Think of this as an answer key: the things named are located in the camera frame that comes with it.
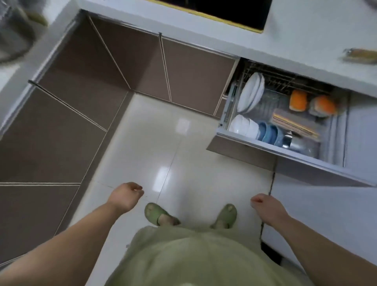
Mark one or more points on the green slipper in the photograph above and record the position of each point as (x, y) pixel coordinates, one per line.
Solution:
(226, 216)
(154, 213)

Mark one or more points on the stainless steel pot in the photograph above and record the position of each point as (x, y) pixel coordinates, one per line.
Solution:
(300, 145)

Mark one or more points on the orange bowl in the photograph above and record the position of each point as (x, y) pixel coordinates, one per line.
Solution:
(298, 101)
(323, 106)

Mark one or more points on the person's right forearm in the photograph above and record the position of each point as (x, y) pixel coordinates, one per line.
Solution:
(327, 250)

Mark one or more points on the person's right hand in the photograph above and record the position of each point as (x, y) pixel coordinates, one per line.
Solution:
(269, 210)

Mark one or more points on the person's left fingers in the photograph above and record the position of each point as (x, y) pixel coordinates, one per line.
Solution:
(137, 190)

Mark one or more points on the person's left forearm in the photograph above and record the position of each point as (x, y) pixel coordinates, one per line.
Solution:
(61, 246)

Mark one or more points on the light green dress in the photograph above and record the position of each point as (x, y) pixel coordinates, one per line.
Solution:
(191, 256)

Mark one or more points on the person's left hand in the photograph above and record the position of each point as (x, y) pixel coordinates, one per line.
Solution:
(123, 196)

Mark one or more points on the large white plate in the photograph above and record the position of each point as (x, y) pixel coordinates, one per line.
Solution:
(249, 94)
(262, 85)

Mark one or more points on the bundle of wooden chopsticks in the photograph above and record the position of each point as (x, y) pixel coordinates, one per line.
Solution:
(294, 123)

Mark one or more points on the pull-out dish drawer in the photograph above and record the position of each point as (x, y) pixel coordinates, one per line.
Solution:
(244, 151)

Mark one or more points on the black cooktop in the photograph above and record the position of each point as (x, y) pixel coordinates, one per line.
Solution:
(223, 10)

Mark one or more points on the brown cabinet door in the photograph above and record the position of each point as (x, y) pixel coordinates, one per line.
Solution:
(132, 56)
(47, 138)
(85, 73)
(196, 78)
(32, 218)

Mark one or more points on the blue bowl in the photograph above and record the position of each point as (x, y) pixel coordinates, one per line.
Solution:
(275, 136)
(263, 132)

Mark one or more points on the white cabinet front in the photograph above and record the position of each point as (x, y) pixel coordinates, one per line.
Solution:
(324, 218)

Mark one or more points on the grey metal cooking pot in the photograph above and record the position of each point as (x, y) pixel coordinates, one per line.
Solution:
(14, 29)

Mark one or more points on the yellow-brown kitchen utensil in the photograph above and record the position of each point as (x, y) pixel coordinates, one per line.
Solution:
(360, 55)

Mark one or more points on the person's right fingers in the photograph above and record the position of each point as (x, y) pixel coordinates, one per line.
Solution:
(256, 199)

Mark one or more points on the white bowl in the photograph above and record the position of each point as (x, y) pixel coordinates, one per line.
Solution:
(253, 128)
(238, 125)

